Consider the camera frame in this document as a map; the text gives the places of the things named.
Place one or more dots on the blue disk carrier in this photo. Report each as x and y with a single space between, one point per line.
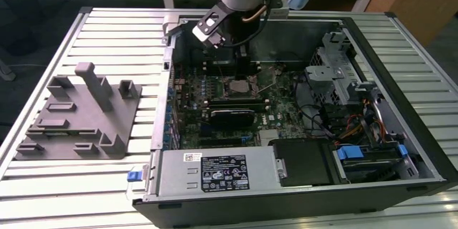
350 154

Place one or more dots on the black graphics card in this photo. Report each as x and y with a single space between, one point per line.
232 119

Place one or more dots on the small silver heatsink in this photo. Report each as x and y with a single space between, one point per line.
268 135

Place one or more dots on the silver CPU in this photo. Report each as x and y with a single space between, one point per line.
240 87

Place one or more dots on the black plastic shroud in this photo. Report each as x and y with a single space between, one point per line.
303 162

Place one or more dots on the silver metal drive cage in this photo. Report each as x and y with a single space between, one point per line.
323 74

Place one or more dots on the blue case latch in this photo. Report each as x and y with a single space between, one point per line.
133 176

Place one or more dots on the green motherboard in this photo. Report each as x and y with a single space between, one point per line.
282 108

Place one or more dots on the black RAM slot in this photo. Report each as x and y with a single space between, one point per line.
214 73
260 109
214 63
214 66
214 70
236 101
236 104

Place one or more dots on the wooden cabinet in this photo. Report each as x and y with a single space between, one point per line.
422 3

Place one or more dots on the grey furniture foot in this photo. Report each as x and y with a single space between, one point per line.
7 73

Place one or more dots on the black expansion slot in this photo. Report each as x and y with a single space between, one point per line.
222 141

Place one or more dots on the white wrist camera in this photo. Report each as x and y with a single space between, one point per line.
208 40

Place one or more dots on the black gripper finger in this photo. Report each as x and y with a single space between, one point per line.
242 65

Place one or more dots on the grey parts rack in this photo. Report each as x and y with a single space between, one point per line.
89 127

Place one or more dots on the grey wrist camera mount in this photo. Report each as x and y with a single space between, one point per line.
278 13

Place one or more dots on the black open PC case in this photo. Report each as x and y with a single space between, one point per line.
322 207

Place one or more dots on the silver power supply unit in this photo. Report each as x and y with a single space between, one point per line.
175 175

